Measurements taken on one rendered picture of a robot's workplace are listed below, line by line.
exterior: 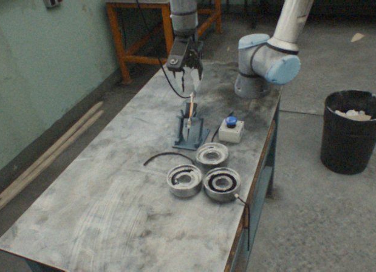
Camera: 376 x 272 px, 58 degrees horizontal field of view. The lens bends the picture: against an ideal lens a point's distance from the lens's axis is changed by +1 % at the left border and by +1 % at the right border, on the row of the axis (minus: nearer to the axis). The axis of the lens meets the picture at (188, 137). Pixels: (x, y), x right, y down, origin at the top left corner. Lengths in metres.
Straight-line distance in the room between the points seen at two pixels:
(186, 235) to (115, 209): 0.23
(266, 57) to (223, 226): 0.62
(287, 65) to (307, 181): 1.12
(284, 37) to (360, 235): 1.17
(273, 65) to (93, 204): 0.74
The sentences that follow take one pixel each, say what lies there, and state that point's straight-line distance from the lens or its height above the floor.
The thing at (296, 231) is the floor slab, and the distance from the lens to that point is 1.95.
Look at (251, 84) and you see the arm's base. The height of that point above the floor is 0.86.
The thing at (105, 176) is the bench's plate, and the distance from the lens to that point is 1.12.
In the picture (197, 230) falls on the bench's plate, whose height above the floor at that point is 0.80.
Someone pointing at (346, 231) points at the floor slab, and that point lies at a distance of 2.01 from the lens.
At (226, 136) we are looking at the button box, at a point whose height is 0.82.
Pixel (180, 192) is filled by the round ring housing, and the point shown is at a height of 0.83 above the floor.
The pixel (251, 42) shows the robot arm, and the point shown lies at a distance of 1.33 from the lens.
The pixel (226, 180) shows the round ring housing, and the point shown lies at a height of 0.82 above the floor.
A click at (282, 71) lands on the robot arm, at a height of 0.97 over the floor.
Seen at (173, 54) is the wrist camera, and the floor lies 1.13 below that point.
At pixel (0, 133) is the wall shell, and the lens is 2.53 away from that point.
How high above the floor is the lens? 1.52
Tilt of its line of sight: 37 degrees down
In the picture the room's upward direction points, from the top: 7 degrees counter-clockwise
